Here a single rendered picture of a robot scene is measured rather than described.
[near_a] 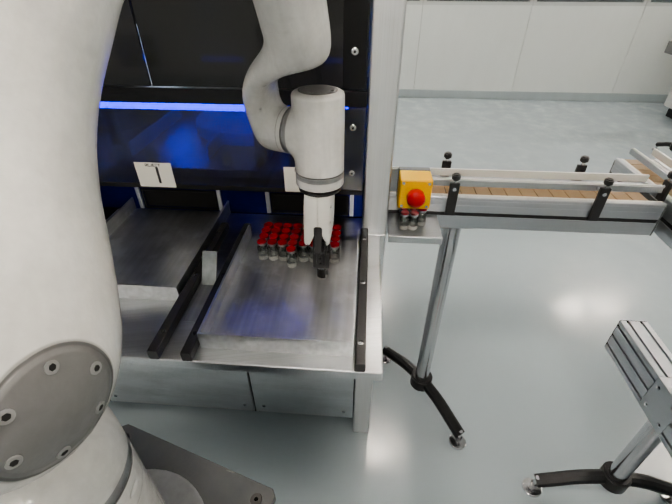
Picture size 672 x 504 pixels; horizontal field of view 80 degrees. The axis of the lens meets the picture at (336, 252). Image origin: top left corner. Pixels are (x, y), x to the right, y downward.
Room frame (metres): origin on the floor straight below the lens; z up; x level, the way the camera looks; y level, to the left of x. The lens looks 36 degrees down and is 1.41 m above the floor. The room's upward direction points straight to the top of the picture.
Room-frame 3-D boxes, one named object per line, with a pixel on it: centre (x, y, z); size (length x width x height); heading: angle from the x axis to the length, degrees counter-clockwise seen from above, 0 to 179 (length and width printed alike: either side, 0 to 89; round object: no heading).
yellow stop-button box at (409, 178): (0.82, -0.18, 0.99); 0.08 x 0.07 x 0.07; 176
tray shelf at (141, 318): (0.67, 0.25, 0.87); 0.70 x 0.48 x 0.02; 86
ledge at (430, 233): (0.86, -0.20, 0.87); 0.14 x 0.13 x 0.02; 176
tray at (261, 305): (0.61, 0.09, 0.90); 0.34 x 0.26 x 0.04; 176
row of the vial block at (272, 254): (0.70, 0.08, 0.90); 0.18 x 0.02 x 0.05; 86
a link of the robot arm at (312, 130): (0.64, 0.03, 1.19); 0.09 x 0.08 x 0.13; 66
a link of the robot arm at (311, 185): (0.64, 0.03, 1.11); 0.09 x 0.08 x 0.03; 176
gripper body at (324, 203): (0.64, 0.03, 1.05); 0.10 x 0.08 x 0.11; 176
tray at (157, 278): (0.75, 0.42, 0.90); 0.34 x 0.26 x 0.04; 176
